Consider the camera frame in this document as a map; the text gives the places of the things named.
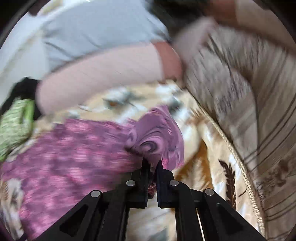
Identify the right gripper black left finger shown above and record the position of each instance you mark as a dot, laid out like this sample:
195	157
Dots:
130	194

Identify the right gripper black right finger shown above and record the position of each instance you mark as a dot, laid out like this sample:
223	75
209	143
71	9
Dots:
185	201

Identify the purple floral cloth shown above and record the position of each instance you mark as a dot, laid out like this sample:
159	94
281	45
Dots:
79	156

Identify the leaf-patterned beige blanket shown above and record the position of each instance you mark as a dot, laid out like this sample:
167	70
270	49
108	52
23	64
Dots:
208	162

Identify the pink sofa backrest cushion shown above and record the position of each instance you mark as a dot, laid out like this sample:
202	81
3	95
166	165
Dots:
127	65

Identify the green patterned pillow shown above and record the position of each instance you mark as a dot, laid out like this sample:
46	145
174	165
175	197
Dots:
16	125

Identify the striped beige cushion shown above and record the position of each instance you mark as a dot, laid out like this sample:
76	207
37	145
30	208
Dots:
246	83

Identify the black garment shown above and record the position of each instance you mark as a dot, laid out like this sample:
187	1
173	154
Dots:
24	89

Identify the grey pillow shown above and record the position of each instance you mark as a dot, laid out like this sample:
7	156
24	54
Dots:
97	26

